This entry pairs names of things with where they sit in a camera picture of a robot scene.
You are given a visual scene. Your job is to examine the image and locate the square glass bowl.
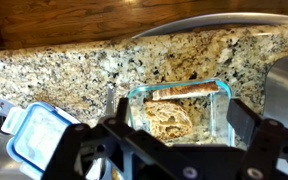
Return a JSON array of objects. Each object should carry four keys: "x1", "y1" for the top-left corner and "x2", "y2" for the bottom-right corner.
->
[{"x1": 127, "y1": 78, "x2": 236, "y2": 148}]

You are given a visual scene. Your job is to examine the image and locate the blue-rimmed plastic lid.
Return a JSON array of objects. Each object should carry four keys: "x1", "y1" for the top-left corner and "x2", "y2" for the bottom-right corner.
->
[{"x1": 0, "y1": 101, "x2": 82, "y2": 180}]

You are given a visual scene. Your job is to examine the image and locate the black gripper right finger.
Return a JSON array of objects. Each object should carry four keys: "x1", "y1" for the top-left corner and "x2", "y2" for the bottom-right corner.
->
[{"x1": 227, "y1": 98, "x2": 288, "y2": 180}]

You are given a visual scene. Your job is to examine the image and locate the metal spoon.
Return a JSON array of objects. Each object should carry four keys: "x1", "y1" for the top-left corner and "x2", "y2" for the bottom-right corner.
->
[{"x1": 93, "y1": 84, "x2": 118, "y2": 180}]

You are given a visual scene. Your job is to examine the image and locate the brown bread slice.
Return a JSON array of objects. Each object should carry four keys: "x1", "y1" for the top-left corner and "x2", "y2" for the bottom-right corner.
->
[
  {"x1": 151, "y1": 81, "x2": 221, "y2": 102},
  {"x1": 144, "y1": 99, "x2": 194, "y2": 141}
]

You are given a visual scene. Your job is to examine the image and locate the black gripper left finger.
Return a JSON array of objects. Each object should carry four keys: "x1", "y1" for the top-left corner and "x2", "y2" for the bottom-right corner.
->
[{"x1": 42, "y1": 97, "x2": 198, "y2": 180}]

